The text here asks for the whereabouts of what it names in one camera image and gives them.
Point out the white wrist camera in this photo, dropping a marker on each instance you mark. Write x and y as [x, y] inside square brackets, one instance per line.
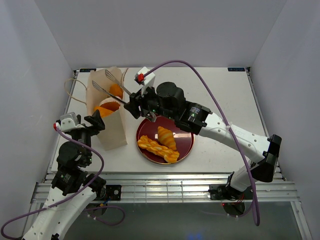
[67, 123]
[144, 79]

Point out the long braided pastry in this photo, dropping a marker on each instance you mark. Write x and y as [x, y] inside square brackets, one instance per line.
[116, 90]

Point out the small croissant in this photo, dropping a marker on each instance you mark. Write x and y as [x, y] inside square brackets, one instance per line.
[166, 138]

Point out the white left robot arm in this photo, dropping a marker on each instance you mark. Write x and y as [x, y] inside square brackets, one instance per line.
[72, 188]

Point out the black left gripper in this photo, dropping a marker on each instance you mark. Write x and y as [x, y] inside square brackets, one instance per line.
[83, 128]

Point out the small twisted pastry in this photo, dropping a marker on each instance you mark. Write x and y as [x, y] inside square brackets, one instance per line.
[152, 146]

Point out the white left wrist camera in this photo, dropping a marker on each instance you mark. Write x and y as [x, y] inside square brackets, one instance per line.
[67, 123]

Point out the dark red round plate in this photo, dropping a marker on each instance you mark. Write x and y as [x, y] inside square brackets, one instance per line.
[184, 141]

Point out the metal tongs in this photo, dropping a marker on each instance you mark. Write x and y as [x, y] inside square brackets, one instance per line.
[111, 82]

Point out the blue label sticker left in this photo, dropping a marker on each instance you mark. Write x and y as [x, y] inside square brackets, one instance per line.
[87, 70]

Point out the blue label sticker right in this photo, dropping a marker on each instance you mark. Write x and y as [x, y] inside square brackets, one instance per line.
[236, 69]

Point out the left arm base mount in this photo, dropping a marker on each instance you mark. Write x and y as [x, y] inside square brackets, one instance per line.
[111, 192]

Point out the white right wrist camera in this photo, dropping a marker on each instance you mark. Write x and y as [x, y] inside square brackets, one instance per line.
[144, 79]

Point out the long white-edged bread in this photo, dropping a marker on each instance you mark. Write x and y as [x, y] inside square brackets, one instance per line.
[110, 104]

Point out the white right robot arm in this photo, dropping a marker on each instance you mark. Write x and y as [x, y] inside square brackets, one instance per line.
[167, 100]

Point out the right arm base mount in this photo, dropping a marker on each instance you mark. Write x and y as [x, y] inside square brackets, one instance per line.
[223, 192]

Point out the blue label sticker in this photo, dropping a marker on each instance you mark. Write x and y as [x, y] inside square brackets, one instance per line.
[87, 70]
[236, 69]

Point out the round orange bun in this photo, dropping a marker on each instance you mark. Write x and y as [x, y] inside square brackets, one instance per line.
[104, 112]

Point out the aluminium frame rail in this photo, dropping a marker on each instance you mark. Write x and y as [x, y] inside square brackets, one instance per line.
[190, 188]

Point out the cream paper bag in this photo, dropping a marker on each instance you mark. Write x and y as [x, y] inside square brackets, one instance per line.
[114, 135]

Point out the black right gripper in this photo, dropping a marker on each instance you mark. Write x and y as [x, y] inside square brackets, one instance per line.
[136, 103]

